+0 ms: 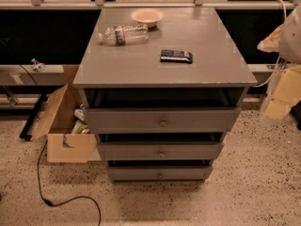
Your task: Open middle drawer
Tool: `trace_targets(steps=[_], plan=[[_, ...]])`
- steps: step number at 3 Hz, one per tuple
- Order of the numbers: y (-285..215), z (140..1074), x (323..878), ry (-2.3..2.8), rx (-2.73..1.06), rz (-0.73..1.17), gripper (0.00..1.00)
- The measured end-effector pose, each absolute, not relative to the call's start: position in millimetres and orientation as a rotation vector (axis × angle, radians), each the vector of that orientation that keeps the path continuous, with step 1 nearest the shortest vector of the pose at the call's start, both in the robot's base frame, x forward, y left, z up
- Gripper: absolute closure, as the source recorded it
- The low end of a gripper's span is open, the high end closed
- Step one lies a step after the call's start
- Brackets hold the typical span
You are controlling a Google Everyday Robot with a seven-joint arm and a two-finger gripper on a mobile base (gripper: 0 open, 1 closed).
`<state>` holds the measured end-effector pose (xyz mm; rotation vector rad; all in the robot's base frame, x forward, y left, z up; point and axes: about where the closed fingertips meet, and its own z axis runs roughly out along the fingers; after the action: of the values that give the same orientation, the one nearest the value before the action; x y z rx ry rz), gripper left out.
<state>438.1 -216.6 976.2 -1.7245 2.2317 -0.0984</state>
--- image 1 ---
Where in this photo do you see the small clear object on ledge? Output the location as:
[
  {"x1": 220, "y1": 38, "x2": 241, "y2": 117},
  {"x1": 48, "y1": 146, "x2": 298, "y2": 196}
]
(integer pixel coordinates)
[{"x1": 31, "y1": 58, "x2": 45, "y2": 72}]

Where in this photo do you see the beige ceramic bowl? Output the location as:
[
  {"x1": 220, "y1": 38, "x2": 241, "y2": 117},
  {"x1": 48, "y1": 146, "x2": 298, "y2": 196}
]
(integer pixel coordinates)
[{"x1": 131, "y1": 8, "x2": 164, "y2": 28}]

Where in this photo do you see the white hanging cable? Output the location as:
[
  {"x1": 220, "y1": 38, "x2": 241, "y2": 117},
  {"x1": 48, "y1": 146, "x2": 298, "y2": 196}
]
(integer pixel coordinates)
[{"x1": 253, "y1": 0, "x2": 288, "y2": 89}]

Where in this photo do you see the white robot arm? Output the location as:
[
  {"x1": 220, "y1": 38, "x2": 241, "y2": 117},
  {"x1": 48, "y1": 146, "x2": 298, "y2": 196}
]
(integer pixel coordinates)
[{"x1": 257, "y1": 4, "x2": 301, "y2": 121}]

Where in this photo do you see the open cardboard box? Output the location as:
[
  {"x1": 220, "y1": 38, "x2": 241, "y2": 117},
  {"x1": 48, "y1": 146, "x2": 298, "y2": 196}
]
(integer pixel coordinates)
[{"x1": 31, "y1": 66, "x2": 96, "y2": 163}]

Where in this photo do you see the green packet in box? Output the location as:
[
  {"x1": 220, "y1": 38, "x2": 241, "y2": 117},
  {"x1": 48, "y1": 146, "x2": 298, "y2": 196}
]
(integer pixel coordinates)
[{"x1": 71, "y1": 120, "x2": 87, "y2": 134}]

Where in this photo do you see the grey drawer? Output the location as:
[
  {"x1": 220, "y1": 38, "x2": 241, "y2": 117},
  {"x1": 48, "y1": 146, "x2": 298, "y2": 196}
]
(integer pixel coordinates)
[
  {"x1": 98, "y1": 133, "x2": 224, "y2": 161},
  {"x1": 106, "y1": 159, "x2": 213, "y2": 181},
  {"x1": 85, "y1": 107, "x2": 241, "y2": 134}
]

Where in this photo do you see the grey top drawer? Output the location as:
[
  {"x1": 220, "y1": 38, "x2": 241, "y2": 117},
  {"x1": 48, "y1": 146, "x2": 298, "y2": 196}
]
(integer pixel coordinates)
[{"x1": 85, "y1": 107, "x2": 241, "y2": 134}]

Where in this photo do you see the black metal stand leg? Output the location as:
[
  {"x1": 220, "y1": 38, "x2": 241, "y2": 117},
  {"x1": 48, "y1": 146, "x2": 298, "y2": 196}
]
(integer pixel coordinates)
[{"x1": 20, "y1": 93, "x2": 47, "y2": 141}]

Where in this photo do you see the white bottle in box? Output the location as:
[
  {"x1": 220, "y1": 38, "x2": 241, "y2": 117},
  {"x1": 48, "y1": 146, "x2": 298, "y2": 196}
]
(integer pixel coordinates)
[{"x1": 74, "y1": 108, "x2": 86, "y2": 122}]

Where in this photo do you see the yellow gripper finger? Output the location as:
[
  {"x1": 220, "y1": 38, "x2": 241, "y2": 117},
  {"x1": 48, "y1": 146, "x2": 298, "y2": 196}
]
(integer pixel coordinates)
[
  {"x1": 262, "y1": 64, "x2": 301, "y2": 121},
  {"x1": 257, "y1": 25, "x2": 282, "y2": 53}
]

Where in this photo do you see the grey drawer cabinet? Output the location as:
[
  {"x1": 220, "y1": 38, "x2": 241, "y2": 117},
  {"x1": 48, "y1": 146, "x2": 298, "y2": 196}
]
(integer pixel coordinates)
[{"x1": 72, "y1": 7, "x2": 258, "y2": 184}]

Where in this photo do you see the clear plastic water bottle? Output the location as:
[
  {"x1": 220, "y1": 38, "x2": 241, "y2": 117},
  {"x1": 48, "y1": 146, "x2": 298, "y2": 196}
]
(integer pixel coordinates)
[{"x1": 98, "y1": 24, "x2": 149, "y2": 46}]

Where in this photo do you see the dark blue snack packet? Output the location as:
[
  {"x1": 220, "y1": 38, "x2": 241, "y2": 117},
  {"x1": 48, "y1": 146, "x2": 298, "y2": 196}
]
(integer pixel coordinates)
[{"x1": 160, "y1": 50, "x2": 193, "y2": 64}]

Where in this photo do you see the black floor cable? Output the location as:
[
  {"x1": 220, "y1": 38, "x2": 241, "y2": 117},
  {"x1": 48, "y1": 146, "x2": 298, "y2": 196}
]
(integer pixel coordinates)
[{"x1": 36, "y1": 139, "x2": 103, "y2": 226}]

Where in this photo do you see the grey bottom drawer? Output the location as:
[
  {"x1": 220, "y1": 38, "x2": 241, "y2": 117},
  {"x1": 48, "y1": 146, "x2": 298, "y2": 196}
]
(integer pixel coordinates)
[{"x1": 106, "y1": 159, "x2": 213, "y2": 181}]

